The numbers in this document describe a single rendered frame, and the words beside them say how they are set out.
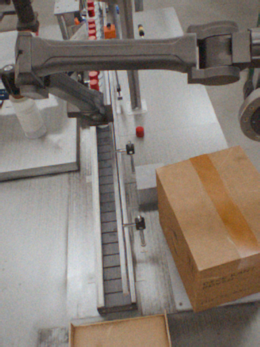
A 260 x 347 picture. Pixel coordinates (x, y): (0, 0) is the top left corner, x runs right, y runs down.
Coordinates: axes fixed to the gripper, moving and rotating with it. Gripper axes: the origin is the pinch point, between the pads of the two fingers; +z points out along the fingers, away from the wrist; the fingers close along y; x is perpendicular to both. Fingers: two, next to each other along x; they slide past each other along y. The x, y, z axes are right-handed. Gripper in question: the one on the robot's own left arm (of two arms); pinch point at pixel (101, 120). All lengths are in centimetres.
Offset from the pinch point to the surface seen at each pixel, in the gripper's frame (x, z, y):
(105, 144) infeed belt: 9.7, -0.6, -0.7
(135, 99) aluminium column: -10.2, 12.8, -14.9
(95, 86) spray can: -10.0, -10.7, 0.0
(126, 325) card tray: 65, -35, -1
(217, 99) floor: -37, 139, -87
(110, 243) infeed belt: 44, -25, 1
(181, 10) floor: -164, 230, -91
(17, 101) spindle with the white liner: -8.9, -8.9, 28.7
